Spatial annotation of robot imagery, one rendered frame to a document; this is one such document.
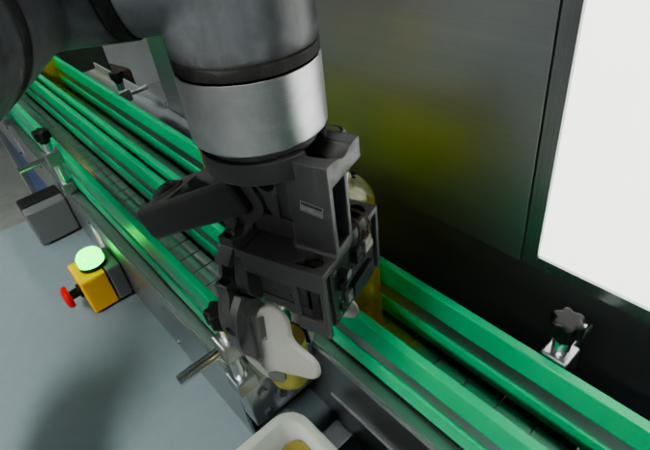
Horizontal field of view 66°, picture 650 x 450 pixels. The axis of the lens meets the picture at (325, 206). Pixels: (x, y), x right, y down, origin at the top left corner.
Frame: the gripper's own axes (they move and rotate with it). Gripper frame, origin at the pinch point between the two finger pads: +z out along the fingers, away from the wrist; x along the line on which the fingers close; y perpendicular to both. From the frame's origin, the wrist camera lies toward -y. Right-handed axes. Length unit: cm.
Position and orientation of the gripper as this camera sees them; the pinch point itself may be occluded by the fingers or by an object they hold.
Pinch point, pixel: (285, 345)
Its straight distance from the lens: 42.2
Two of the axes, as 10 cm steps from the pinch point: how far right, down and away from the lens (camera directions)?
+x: 4.9, -5.6, 6.7
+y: 8.7, 2.2, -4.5
